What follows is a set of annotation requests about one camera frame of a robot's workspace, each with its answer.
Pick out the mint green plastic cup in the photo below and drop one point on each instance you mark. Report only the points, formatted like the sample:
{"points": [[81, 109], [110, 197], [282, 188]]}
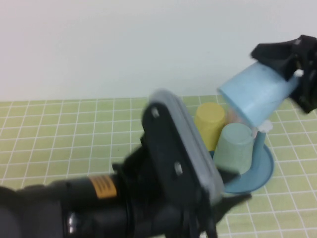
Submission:
{"points": [[232, 148]]}

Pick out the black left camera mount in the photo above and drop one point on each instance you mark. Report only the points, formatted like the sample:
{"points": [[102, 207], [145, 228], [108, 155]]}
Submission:
{"points": [[163, 138]]}

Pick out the pink plastic cup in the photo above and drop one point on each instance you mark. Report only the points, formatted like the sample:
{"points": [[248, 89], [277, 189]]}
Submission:
{"points": [[232, 117]]}

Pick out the blue cup stand with pegs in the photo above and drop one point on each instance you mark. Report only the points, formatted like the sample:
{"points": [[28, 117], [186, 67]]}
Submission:
{"points": [[257, 173]]}

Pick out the light blue plastic cup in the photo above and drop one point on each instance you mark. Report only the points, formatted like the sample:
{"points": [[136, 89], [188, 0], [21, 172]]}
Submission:
{"points": [[257, 96]]}

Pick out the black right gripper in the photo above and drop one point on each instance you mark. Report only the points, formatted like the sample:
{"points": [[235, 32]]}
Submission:
{"points": [[308, 67]]}

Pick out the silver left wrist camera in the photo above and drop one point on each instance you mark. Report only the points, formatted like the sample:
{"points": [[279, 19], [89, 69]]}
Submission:
{"points": [[193, 138]]}

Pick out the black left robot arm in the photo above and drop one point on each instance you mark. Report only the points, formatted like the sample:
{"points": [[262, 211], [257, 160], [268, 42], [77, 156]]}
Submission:
{"points": [[37, 210]]}

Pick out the yellow plastic cup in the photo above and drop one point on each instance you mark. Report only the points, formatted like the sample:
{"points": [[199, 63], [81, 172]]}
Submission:
{"points": [[209, 124]]}

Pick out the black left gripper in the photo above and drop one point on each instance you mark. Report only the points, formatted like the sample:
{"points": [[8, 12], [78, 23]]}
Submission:
{"points": [[173, 218]]}

